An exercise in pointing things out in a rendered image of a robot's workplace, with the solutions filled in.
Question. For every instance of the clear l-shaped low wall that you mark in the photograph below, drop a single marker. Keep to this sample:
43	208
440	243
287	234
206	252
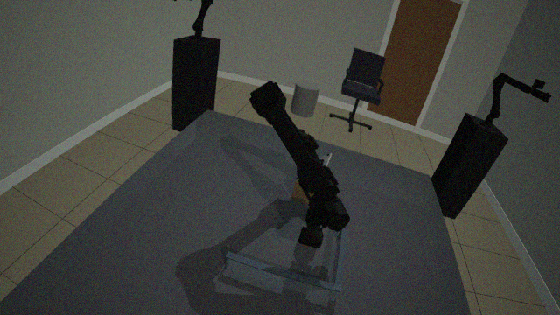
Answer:
290	284
300	278

